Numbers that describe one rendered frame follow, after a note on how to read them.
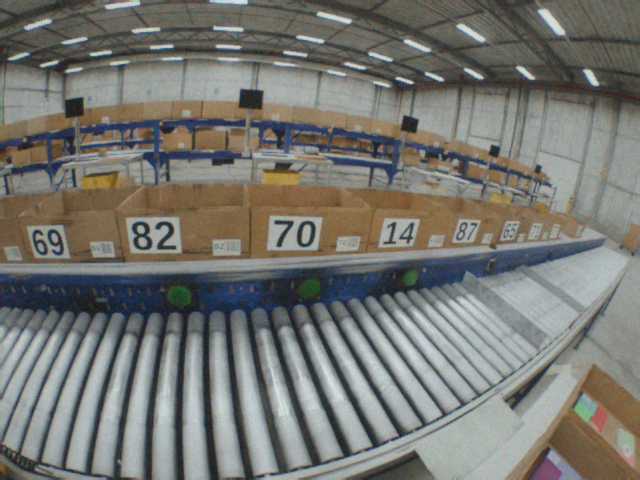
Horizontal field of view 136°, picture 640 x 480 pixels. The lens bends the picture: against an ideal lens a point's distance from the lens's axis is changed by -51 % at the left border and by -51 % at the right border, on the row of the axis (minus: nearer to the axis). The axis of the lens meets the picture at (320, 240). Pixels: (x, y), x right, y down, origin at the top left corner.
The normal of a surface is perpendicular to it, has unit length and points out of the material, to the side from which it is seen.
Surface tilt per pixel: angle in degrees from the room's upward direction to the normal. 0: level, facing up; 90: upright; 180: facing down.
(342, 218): 90
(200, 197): 90
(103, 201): 90
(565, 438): 90
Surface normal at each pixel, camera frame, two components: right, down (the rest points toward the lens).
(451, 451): 0.12, -0.91
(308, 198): 0.32, 0.41
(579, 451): -0.91, 0.05
